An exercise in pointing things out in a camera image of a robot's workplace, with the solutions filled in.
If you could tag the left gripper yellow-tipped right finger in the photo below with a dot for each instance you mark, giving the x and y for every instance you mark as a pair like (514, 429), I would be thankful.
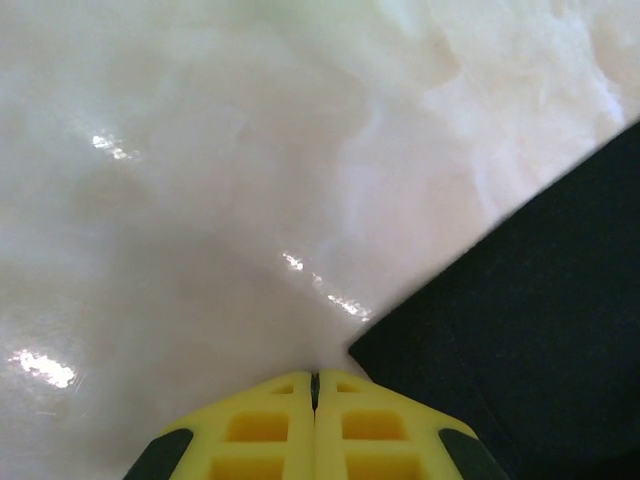
(380, 430)

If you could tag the black t-shirt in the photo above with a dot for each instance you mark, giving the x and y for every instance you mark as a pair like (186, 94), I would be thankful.
(525, 325)

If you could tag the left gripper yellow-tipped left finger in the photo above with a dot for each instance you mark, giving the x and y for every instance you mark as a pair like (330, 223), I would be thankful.
(260, 430)

